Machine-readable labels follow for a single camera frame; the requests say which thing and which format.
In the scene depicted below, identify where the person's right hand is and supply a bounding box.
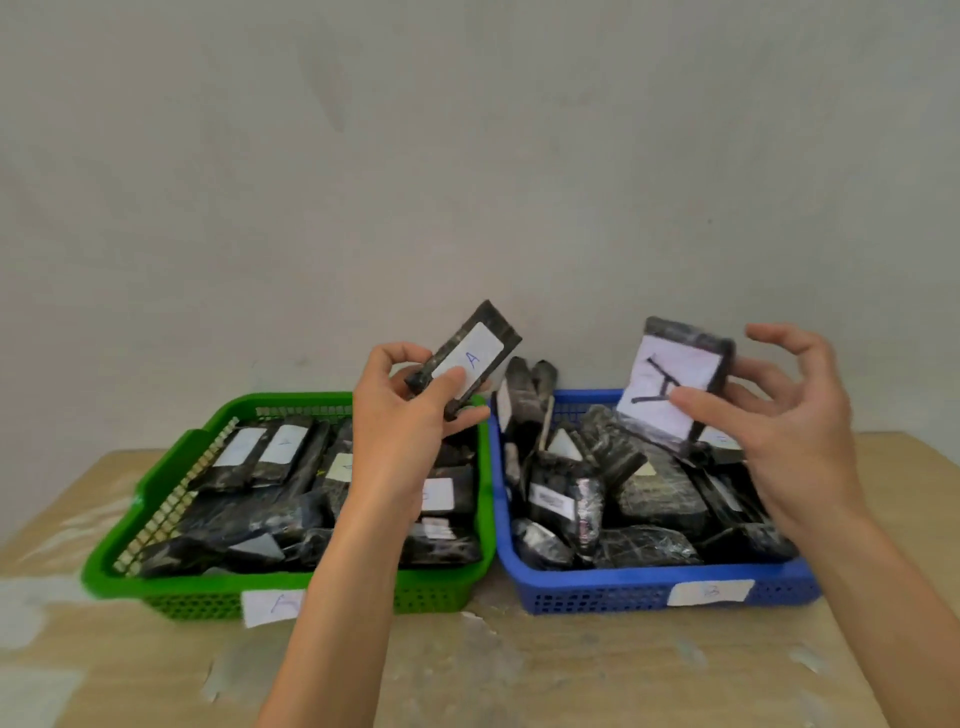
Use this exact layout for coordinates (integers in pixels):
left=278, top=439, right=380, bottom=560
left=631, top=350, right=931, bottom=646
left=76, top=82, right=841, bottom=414
left=666, top=323, right=873, bottom=528

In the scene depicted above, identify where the person's left hand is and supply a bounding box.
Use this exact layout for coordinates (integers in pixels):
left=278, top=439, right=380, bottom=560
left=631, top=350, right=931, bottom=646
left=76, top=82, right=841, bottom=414
left=350, top=342, right=493, bottom=520

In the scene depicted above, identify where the slim black packet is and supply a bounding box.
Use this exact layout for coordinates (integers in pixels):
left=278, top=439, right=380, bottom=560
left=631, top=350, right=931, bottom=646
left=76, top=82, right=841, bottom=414
left=404, top=299, right=525, bottom=423

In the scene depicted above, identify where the wide black packet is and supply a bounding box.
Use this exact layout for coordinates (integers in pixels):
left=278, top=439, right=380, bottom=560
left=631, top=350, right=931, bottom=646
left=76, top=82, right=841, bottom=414
left=614, top=315, right=738, bottom=445

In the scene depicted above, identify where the person's right forearm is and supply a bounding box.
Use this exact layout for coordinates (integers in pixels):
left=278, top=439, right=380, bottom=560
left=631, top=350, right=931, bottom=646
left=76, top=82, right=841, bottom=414
left=795, top=501, right=960, bottom=728

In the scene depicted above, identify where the person's left forearm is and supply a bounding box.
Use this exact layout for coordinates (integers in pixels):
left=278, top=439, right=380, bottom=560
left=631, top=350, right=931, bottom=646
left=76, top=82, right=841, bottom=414
left=255, top=507, right=423, bottom=728

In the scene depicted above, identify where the heap of black wrapped parcels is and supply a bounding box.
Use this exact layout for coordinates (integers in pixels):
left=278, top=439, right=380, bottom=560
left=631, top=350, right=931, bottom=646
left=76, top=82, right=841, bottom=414
left=495, top=357, right=801, bottom=573

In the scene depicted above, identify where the white paper tag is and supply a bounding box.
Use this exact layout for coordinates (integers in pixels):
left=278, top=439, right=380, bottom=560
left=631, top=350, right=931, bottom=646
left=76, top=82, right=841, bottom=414
left=240, top=588, right=308, bottom=630
left=666, top=578, right=756, bottom=608

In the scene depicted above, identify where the blue plastic basket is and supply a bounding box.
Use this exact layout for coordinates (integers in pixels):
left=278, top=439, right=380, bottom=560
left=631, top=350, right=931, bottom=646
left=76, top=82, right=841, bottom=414
left=486, top=387, right=823, bottom=617

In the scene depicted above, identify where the pile of black wrapped parcels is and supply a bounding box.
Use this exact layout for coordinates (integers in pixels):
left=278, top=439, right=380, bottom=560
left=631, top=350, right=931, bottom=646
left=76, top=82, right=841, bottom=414
left=137, top=414, right=486, bottom=579

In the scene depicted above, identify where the green plastic basket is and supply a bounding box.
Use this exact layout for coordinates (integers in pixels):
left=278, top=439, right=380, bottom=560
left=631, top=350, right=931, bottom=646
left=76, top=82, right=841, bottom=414
left=80, top=390, right=498, bottom=623

